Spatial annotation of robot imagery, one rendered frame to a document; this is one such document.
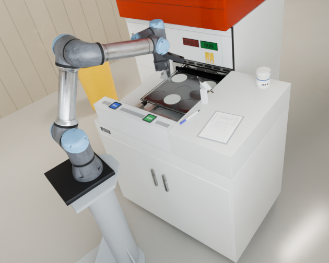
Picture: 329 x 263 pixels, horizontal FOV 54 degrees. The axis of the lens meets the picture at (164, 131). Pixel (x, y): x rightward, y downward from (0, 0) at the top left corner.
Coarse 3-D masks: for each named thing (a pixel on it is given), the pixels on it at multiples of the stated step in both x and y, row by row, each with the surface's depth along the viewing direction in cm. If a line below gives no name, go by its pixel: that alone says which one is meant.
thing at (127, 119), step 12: (96, 108) 186; (108, 108) 180; (120, 108) 178; (132, 108) 175; (108, 120) 185; (120, 120) 176; (132, 120) 168; (156, 120) 163; (168, 120) 162; (132, 132) 175; (144, 132) 167; (156, 132) 160; (156, 144) 167; (168, 144) 159
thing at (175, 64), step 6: (174, 66) 214; (180, 66) 211; (186, 66) 207; (192, 66) 204; (198, 66) 202; (204, 72) 200; (210, 72) 197; (216, 72) 194; (222, 72) 192; (210, 78) 202
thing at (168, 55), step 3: (165, 54) 172; (168, 54) 173; (171, 54) 174; (174, 54) 176; (165, 57) 174; (168, 57) 173; (171, 57) 173; (174, 57) 173; (177, 57) 174; (180, 57) 174; (183, 57) 176; (174, 60) 174; (177, 60) 174; (180, 60) 174; (183, 60) 174
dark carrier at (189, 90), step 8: (176, 72) 210; (168, 80) 204; (184, 80) 200; (192, 80) 199; (208, 80) 195; (160, 88) 198; (168, 88) 196; (176, 88) 195; (184, 88) 193; (192, 88) 192; (200, 88) 190; (152, 96) 193; (160, 96) 191; (184, 96) 187; (192, 96) 186; (200, 96) 184; (168, 104) 183; (176, 104) 182; (184, 104) 180; (192, 104) 179
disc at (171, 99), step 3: (168, 96) 189; (171, 96) 189; (174, 96) 188; (177, 96) 188; (165, 99) 188; (168, 99) 187; (171, 99) 186; (174, 99) 186; (177, 99) 185; (165, 102) 185; (168, 102) 185; (171, 102) 184; (174, 102) 184
